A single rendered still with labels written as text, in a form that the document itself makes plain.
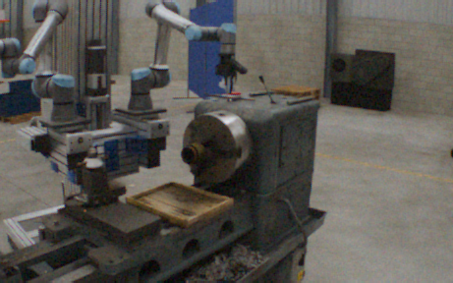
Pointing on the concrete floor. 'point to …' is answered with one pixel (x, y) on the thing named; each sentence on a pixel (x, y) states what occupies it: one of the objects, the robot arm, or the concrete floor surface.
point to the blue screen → (203, 16)
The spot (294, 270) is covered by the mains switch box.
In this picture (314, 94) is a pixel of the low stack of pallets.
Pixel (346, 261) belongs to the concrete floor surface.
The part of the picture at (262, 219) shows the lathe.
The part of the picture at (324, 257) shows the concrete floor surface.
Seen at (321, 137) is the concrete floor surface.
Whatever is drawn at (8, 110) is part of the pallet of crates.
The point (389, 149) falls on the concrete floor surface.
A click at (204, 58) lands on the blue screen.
